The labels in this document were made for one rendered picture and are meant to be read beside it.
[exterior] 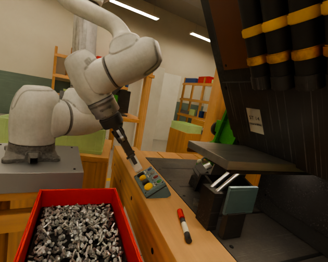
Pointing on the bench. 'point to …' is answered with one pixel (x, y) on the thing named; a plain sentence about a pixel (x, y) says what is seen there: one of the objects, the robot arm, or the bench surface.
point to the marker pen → (184, 226)
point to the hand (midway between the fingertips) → (135, 162)
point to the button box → (158, 191)
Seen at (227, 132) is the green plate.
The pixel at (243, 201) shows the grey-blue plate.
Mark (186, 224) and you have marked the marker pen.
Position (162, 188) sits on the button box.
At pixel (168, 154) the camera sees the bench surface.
